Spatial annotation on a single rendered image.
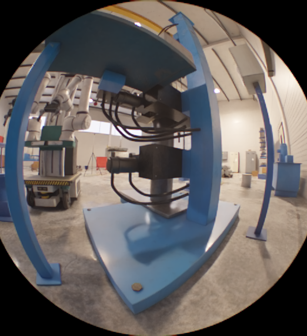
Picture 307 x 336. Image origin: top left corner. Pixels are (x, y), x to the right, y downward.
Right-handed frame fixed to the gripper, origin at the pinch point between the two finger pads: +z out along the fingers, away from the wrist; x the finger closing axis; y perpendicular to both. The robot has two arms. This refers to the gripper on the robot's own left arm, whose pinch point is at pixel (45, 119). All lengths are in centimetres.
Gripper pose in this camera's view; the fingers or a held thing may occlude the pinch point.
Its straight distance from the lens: 93.4
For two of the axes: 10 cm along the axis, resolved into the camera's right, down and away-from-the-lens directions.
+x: 9.3, 1.3, 3.4
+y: 3.6, -3.6, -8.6
